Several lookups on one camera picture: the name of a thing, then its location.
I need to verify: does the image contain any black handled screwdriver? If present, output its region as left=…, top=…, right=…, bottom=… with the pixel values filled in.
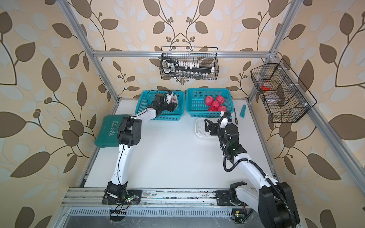
left=234, top=108, right=239, bottom=125

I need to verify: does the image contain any right teal plastic basket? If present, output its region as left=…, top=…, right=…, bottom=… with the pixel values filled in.
left=186, top=88, right=234, bottom=118

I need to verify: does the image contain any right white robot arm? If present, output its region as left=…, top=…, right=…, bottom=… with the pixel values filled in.
left=204, top=115, right=300, bottom=228

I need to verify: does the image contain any black white tool set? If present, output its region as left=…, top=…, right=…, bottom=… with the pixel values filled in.
left=161, top=58, right=215, bottom=74

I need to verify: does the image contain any back black wire basket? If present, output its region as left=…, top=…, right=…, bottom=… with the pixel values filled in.
left=159, top=46, right=219, bottom=81

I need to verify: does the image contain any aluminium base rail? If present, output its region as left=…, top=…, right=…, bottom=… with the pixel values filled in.
left=61, top=185, right=259, bottom=209

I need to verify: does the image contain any white plastic tub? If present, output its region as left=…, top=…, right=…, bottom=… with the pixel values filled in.
left=195, top=118, right=219, bottom=140

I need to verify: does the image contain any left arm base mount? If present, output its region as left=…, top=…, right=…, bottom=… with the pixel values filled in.
left=102, top=184, right=142, bottom=205

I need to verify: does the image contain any teal plastic basket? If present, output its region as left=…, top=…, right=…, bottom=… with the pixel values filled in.
left=135, top=90, right=185, bottom=121
left=186, top=88, right=234, bottom=118

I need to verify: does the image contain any side black wire basket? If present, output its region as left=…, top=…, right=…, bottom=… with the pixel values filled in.
left=251, top=59, right=317, bottom=124

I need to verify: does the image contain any row of glass vials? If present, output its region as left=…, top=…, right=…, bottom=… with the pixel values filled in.
left=172, top=72, right=217, bottom=80

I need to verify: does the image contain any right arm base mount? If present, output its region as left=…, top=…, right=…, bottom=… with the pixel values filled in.
left=214, top=185, right=258, bottom=207

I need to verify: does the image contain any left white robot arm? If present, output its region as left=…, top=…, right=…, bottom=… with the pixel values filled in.
left=106, top=90, right=178, bottom=202

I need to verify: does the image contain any green plastic tool case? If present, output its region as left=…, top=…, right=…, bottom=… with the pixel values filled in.
left=95, top=115, right=128, bottom=148

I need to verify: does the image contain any red tape roll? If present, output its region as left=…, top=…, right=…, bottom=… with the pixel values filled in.
left=261, top=83, right=271, bottom=91

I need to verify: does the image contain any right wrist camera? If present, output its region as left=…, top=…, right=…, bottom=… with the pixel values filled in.
left=219, top=111, right=232, bottom=128

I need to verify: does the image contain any left teal plastic basket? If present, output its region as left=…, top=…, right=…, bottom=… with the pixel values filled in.
left=135, top=90, right=185, bottom=121

